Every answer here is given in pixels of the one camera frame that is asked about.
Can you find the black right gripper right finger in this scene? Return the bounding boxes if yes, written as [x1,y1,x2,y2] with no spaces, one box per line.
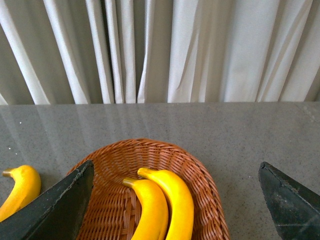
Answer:
[258,161,320,240]

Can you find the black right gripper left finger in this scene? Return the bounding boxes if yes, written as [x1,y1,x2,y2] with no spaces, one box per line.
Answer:
[0,160,95,240]

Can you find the yellow banana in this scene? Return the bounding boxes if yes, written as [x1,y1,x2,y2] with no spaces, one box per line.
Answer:
[137,167,195,240]
[122,177,169,240]
[0,165,42,222]

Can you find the brown wicker basket right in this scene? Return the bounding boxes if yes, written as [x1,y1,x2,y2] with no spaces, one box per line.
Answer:
[78,138,230,240]

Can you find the white pleated curtain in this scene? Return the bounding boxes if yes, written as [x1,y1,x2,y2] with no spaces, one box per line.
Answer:
[0,0,320,105]

